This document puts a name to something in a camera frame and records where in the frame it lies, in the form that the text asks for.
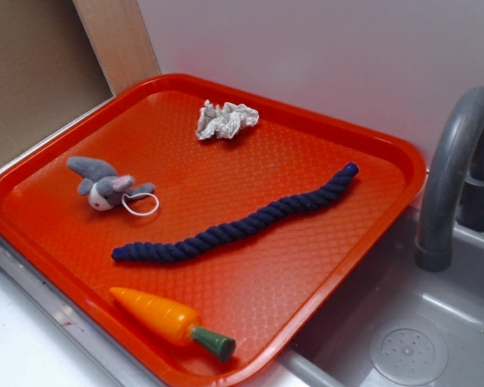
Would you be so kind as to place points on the orange plastic tray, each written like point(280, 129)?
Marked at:
point(261, 290)

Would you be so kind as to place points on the crumpled white paper ball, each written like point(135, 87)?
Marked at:
point(226, 121)

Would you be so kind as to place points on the grey plush rabbit toy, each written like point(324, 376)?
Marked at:
point(105, 189)

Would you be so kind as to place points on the orange plastic toy carrot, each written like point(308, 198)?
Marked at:
point(173, 321)

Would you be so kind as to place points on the grey plastic toy sink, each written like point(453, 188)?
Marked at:
point(390, 323)

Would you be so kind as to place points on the light wooden board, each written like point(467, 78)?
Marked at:
point(120, 41)

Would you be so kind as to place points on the grey plastic toy faucet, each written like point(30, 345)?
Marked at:
point(454, 193)

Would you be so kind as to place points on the brown cardboard panel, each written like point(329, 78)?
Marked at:
point(49, 74)

